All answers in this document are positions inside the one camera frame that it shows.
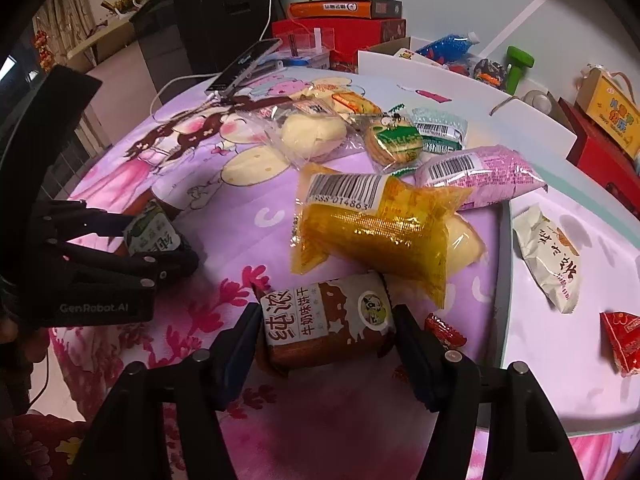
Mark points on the large red box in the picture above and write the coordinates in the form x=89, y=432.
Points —
x=600, y=170

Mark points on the cream pastry packet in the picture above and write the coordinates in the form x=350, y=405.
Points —
x=545, y=255

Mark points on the red flat gift box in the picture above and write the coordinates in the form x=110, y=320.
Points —
x=370, y=32

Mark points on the pink cartoon printed blanket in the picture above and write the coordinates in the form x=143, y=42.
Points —
x=240, y=240

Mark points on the orange flat box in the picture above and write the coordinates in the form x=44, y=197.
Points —
x=340, y=8

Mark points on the black cabinet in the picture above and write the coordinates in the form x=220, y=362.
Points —
x=215, y=15

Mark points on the beige curtain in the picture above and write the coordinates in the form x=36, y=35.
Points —
x=65, y=25

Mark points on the blue plastic bottle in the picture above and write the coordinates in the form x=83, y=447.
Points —
x=445, y=47

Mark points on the orange biscuit packet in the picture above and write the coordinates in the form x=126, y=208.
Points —
x=350, y=102

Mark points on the red toy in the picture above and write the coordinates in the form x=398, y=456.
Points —
x=457, y=68

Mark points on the green round cracker packet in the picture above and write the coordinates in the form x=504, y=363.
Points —
x=395, y=142

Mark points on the cardboard box with white flaps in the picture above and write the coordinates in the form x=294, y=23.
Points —
x=400, y=70

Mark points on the white round bulb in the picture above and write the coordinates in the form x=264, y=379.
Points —
x=537, y=102

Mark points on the pink snack packet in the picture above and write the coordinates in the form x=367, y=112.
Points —
x=490, y=170

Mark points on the black smartphone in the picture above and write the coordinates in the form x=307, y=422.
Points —
x=245, y=62

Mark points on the colourful patterned ball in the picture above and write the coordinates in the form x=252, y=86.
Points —
x=490, y=71

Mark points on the green white snack packet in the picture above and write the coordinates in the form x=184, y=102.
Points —
x=150, y=232

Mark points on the flower arrangement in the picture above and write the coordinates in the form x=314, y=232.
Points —
x=125, y=2

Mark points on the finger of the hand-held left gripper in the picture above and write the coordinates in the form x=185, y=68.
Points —
x=107, y=225
x=170, y=265

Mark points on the red triangular snack packet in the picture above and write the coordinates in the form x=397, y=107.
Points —
x=625, y=340

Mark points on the pale green barcode packet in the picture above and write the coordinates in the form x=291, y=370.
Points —
x=440, y=127

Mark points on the yellow white small carton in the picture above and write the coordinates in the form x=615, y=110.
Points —
x=404, y=53

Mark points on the green dumbbell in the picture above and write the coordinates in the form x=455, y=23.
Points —
x=517, y=67

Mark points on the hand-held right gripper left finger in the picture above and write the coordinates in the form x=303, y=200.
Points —
x=240, y=355

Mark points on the clear bread bun packet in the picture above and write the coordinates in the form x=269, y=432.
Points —
x=310, y=132

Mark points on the clear acrylic box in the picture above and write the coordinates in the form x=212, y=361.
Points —
x=310, y=40

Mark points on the brown milk biscuit packet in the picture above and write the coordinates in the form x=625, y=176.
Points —
x=320, y=320

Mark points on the blue white small box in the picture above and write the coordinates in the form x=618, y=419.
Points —
x=312, y=61

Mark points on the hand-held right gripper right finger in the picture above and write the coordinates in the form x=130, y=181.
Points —
x=415, y=355

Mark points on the yellow clear snack packet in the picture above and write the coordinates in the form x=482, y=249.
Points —
x=370, y=230

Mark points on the white tray with teal rim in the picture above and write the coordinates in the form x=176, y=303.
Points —
x=550, y=350

